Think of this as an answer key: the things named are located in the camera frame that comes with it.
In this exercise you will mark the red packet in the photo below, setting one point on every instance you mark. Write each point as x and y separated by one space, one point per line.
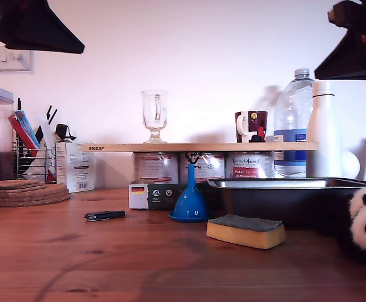
18 129

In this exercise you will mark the small square cork coaster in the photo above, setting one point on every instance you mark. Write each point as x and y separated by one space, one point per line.
10 183

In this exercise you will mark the blue packet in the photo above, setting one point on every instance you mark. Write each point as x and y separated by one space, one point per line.
25 124

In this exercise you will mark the yellow sponge green scouring pad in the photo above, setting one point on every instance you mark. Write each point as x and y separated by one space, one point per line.
246 236

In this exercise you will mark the large square cork coaster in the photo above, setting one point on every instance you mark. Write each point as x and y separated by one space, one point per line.
46 188

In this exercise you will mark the white round ball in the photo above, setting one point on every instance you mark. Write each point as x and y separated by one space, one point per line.
350 165

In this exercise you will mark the black pocket knife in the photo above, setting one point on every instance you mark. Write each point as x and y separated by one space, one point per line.
104 215

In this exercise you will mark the white light switch plate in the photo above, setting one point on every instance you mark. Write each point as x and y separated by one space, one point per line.
10 59

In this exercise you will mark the wooden shelf board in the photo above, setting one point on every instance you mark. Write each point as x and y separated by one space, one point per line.
202 147

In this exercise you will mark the silver tin can black scribble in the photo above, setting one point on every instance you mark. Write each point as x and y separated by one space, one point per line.
208 170

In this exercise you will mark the dark green box flag print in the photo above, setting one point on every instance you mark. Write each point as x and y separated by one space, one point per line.
158 196

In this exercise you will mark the white packet black bolt print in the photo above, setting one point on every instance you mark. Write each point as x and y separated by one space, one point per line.
46 135

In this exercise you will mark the white insulated bottle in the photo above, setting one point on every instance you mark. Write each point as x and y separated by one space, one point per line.
324 126

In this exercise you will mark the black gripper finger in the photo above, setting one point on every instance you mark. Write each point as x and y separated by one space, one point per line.
38 28
349 63

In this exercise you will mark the white carton box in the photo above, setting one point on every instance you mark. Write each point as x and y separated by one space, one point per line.
74 170

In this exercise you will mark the clear plastic water bottle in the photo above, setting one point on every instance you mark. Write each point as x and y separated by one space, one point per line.
291 104

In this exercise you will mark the dark metal baking tray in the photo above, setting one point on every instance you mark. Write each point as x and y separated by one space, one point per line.
280 201

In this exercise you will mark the black and white panda plush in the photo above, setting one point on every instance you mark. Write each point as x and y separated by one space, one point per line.
357 220

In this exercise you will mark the blue plastic funnel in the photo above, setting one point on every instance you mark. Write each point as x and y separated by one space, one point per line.
190 204

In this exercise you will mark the black pen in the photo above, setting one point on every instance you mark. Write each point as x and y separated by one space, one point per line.
19 105

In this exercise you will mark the small dark brown pouch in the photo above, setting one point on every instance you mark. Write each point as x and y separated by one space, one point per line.
62 129

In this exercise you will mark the silver tin can script label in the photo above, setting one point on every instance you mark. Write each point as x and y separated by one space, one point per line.
249 166

